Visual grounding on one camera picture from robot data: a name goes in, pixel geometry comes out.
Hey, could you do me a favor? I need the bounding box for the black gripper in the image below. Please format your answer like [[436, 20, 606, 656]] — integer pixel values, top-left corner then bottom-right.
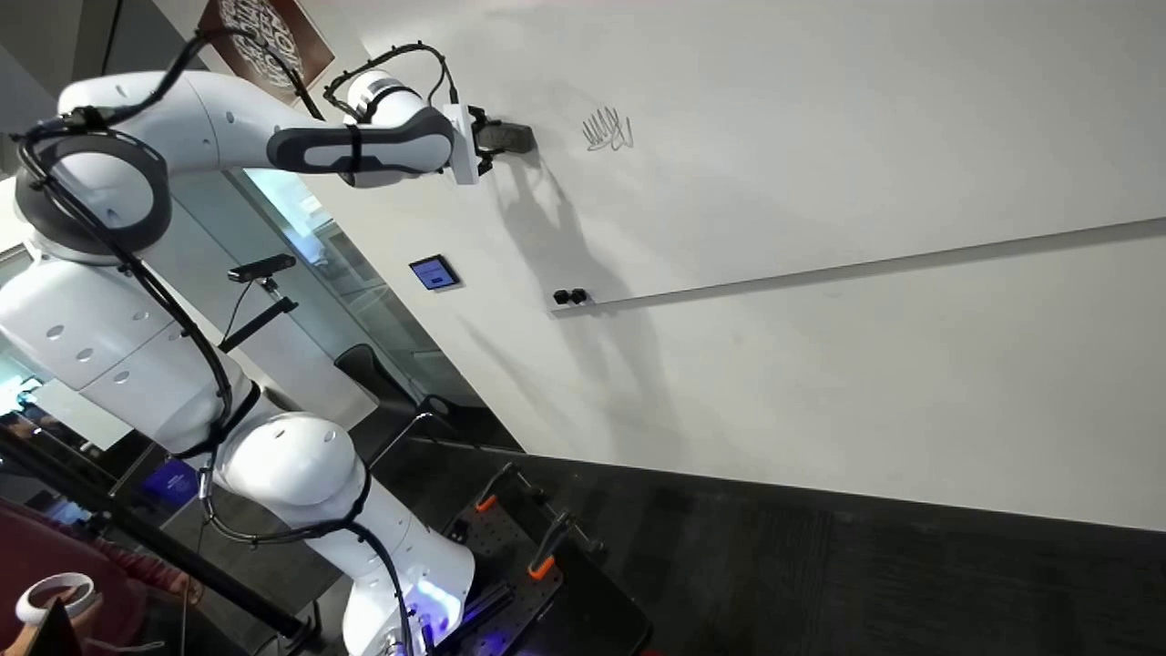
[[466, 106, 528, 171]]

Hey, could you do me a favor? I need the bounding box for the white ring controller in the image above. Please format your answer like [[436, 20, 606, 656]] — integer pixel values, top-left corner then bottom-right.
[[12, 570, 101, 631]]

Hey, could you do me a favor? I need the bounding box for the white wall whiteboard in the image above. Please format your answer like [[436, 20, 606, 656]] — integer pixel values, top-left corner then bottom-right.
[[344, 0, 1166, 322]]

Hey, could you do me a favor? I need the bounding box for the black clamp with orange handle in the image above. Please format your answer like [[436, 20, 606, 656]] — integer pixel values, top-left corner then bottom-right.
[[466, 456, 528, 520], [521, 507, 612, 586]]

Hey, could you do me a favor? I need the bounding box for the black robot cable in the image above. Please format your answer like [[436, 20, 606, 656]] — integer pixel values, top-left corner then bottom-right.
[[6, 35, 463, 656]]

